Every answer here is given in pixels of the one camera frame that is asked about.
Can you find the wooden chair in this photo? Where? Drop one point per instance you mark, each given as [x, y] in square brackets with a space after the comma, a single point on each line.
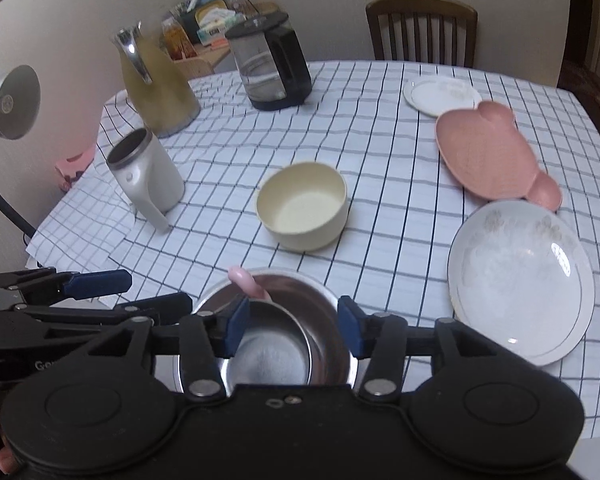
[585, 85]
[422, 15]

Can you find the stainless steel bowl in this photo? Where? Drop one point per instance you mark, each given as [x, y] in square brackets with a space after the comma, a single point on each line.
[280, 355]

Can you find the small white plate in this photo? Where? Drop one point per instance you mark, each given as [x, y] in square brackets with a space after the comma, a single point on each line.
[442, 96]

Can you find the wooden desk organizer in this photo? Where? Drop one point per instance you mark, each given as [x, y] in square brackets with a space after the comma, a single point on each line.
[200, 62]

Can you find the green and white packet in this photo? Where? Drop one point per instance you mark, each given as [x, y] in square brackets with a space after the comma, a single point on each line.
[220, 27]

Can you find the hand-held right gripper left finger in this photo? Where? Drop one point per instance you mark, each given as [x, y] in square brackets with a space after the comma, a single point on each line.
[237, 327]

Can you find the white mug with steel interior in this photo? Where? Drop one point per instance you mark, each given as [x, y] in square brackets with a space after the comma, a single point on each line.
[147, 180]

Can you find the pink bear-shaped plate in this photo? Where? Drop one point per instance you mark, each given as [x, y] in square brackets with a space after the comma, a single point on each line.
[490, 155]

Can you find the large white floral plate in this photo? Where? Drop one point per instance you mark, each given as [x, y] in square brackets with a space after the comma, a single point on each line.
[522, 280]

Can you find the pink cloth item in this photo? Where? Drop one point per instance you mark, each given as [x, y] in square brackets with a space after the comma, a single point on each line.
[75, 167]

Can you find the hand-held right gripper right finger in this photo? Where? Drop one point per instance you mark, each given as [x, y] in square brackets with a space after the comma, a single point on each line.
[351, 329]

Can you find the grey desk lamp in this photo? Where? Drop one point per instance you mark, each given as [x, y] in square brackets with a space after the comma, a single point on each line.
[7, 102]

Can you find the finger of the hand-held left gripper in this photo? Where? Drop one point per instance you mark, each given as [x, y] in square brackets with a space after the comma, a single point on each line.
[155, 306]
[100, 282]

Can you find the person's left hand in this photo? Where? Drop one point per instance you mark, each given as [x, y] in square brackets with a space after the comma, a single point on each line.
[6, 461]

